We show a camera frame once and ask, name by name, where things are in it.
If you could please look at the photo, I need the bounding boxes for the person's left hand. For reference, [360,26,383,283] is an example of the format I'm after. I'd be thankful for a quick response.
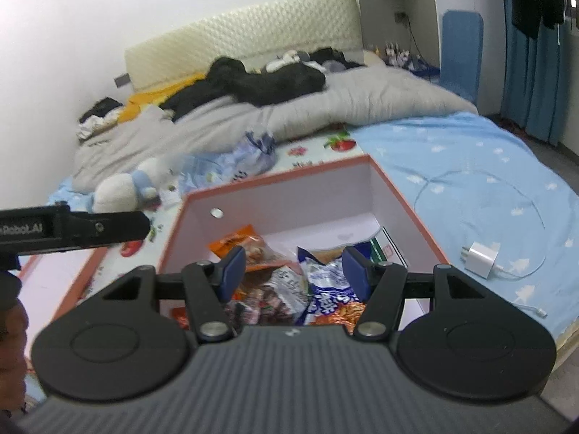
[0,303,34,412]

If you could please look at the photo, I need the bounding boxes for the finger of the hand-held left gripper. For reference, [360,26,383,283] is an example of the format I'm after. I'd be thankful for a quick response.
[72,210,151,249]

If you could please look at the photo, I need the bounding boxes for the green white snack packet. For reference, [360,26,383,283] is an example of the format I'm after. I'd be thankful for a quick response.
[312,228,408,267]

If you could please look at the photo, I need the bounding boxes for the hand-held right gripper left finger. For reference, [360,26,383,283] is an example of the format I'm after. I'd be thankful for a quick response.
[102,246,247,342]

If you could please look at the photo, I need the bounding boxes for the orange box lid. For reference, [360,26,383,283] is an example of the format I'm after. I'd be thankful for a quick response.
[18,244,111,322]

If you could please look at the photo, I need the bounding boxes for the orange nut snack packet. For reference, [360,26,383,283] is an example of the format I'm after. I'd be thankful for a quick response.
[208,225,283,272]

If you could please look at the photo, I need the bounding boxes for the blue curtain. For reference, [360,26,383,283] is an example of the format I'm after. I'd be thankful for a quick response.
[500,0,579,145]

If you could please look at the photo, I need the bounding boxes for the blue white snack packet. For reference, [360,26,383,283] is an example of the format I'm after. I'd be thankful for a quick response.
[296,246,367,326]

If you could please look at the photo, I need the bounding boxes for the small bottles on nightstand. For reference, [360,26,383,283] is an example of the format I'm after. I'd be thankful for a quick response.
[373,42,412,66]

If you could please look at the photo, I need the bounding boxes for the pile of folded clothes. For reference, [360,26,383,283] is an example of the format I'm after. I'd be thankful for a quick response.
[77,96,125,141]

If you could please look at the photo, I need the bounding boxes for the cream padded headboard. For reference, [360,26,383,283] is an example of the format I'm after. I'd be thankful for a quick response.
[124,0,365,93]

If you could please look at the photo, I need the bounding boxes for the shiny red snack packet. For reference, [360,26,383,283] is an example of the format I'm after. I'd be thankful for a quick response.
[171,305,193,331]

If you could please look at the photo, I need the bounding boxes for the white charger adapter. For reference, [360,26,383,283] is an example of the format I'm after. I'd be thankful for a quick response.
[460,242,503,280]

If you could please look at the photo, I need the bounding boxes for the silver snack packet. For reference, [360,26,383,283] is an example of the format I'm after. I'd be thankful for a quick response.
[260,264,310,322]

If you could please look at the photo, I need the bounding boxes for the black clothes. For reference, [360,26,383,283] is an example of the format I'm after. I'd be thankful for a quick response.
[158,56,327,118]

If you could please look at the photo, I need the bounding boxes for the blue padded chair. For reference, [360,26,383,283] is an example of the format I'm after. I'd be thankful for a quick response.
[441,9,485,102]

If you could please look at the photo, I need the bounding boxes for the white cable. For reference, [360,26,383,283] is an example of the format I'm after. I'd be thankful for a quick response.
[414,169,548,319]

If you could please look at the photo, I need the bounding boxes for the orange cardboard box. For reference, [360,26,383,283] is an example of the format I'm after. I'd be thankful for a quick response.
[156,154,453,326]

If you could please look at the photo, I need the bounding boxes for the yellow cloth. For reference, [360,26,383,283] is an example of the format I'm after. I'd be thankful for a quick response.
[115,75,206,123]

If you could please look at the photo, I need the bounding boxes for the white blue plush toy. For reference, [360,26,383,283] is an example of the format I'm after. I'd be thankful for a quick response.
[93,157,175,213]

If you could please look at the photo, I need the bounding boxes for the grey duvet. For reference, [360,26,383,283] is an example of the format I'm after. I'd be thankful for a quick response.
[72,61,479,191]

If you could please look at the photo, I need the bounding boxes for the purple white plastic bag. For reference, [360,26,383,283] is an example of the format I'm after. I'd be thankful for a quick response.
[228,131,278,175]

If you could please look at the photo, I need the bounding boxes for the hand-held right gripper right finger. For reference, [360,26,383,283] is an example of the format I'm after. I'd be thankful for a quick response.
[342,245,480,340]

